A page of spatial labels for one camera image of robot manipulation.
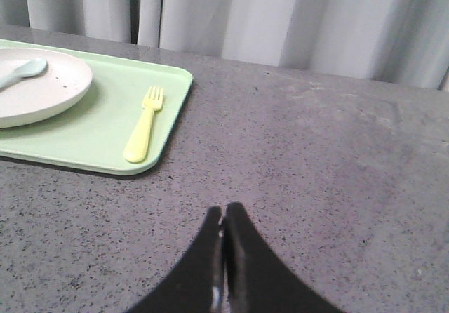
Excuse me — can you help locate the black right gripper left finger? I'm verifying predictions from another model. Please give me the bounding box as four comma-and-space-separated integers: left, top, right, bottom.
129, 206, 225, 312

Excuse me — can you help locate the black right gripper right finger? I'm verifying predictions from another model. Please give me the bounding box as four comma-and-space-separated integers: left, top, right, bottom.
224, 202, 341, 312

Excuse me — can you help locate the cream round plate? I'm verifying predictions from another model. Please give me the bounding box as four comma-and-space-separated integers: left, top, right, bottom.
1, 48, 95, 128

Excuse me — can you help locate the grey pleated curtain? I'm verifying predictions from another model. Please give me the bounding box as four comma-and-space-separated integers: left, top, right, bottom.
1, 0, 448, 91

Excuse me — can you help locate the light green plastic tray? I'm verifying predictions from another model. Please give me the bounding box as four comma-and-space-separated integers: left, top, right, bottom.
1, 48, 193, 175

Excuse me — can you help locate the light blue plastic spoon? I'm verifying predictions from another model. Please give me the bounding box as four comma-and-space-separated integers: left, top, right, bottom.
1, 58, 48, 90

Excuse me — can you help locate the yellow plastic fork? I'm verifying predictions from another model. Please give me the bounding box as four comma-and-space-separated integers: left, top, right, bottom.
123, 86, 163, 163

